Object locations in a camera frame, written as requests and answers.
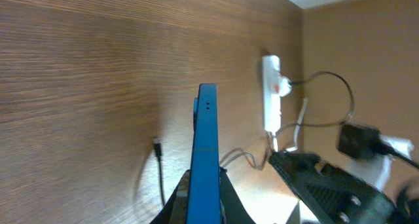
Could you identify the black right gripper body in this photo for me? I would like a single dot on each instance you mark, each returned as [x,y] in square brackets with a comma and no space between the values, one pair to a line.
[376,207]

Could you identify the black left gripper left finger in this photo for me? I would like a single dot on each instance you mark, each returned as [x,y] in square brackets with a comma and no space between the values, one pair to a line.
[175,210]

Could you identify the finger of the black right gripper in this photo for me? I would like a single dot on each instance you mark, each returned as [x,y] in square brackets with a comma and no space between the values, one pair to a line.
[329,193]

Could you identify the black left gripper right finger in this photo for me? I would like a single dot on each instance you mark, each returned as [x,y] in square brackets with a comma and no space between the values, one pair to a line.
[232,209]

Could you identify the blue Galaxy smartphone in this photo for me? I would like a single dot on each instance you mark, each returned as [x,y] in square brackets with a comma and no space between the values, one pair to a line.
[204,204]

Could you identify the white USB charger adapter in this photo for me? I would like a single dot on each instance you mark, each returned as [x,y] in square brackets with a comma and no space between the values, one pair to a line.
[284,86]

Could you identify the white power strip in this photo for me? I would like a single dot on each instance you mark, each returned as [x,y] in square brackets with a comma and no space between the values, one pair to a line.
[271,97]

